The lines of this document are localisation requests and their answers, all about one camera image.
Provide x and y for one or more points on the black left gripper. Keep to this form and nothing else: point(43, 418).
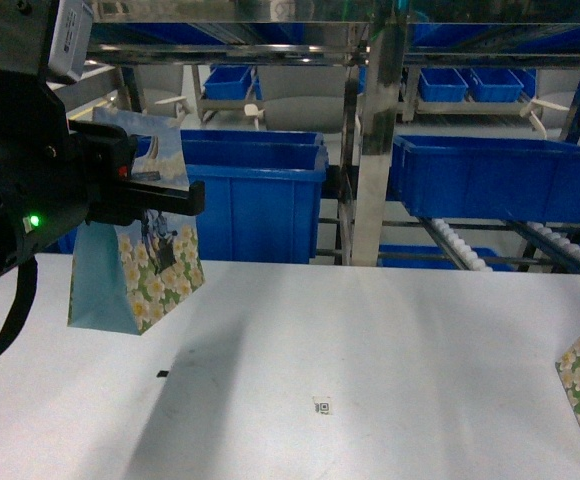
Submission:
point(108, 152)

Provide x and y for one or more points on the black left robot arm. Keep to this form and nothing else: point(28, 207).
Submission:
point(56, 173)

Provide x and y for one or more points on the blue bin behind table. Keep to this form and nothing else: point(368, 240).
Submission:
point(262, 194)

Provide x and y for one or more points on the small qr code sticker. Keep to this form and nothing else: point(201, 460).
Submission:
point(323, 405)

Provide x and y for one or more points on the blue bin on rollers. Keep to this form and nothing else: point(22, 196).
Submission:
point(487, 178)

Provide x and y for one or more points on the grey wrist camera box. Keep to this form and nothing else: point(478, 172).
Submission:
point(70, 41)

